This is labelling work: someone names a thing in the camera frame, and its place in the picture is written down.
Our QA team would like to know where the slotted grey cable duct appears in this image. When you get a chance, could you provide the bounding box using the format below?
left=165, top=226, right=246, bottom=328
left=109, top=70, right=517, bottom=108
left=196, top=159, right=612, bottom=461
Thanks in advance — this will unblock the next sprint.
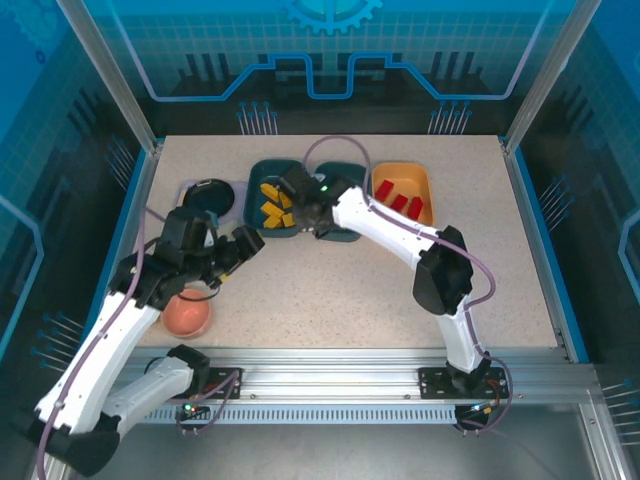
left=79, top=405, right=459, bottom=426

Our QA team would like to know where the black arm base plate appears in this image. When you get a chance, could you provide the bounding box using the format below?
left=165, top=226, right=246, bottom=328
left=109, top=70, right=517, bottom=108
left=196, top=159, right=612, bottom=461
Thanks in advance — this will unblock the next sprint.
left=152, top=366, right=244, bottom=400
left=417, top=366, right=510, bottom=400

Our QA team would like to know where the pink cup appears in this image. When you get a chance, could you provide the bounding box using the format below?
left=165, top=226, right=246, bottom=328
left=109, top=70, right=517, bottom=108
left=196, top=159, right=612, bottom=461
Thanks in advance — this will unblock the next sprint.
left=162, top=287, right=214, bottom=340

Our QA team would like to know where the lavender tray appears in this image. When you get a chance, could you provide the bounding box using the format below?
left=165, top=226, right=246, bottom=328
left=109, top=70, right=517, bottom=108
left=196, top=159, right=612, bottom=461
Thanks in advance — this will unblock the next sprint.
left=177, top=178, right=251, bottom=226

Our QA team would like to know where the yellow rectangular container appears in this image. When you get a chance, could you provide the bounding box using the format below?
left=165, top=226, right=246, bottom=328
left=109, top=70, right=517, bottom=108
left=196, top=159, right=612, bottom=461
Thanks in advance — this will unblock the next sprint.
left=371, top=161, right=435, bottom=227

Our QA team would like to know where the teal rectangular container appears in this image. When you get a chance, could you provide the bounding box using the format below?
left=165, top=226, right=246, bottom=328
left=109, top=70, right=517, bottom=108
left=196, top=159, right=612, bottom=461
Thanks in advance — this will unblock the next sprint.
left=243, top=158, right=306, bottom=240
left=312, top=160, right=369, bottom=244

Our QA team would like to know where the aluminium frame post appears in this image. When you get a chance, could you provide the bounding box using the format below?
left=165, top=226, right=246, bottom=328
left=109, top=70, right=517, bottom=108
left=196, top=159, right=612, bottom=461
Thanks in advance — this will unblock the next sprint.
left=55, top=0, right=164, bottom=156
left=502, top=0, right=587, bottom=151

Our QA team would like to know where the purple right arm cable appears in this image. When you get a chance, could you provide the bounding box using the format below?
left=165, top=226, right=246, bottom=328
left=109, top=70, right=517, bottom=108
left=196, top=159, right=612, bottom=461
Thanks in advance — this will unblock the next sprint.
left=302, top=135, right=514, bottom=436

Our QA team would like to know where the black round plate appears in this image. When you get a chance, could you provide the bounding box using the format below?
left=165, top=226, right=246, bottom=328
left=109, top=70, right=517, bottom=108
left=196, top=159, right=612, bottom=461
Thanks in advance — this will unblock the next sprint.
left=182, top=177, right=236, bottom=216

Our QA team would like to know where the aluminium table side rail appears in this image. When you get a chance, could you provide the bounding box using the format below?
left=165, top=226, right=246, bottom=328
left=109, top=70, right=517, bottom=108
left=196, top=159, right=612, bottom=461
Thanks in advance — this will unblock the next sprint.
left=501, top=142, right=575, bottom=364
left=82, top=142, right=164, bottom=364

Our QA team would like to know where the small power connector board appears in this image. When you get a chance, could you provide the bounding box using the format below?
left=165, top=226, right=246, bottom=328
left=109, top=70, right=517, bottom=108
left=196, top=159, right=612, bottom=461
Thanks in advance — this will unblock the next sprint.
left=177, top=398, right=211, bottom=421
left=457, top=401, right=501, bottom=421

